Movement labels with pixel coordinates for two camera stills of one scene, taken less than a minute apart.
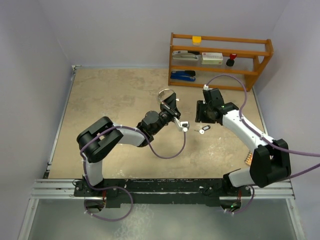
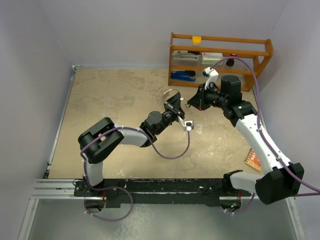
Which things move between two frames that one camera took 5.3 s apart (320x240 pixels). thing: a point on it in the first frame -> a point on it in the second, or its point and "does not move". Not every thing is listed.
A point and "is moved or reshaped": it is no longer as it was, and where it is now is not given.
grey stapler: x=184 y=55 does not move
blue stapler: x=186 y=75 does not move
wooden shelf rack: x=222 y=63 does not move
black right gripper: x=200 y=117 -> x=197 y=100
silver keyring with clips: x=177 y=99 is moved or reshaped
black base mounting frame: x=123 y=192 does not move
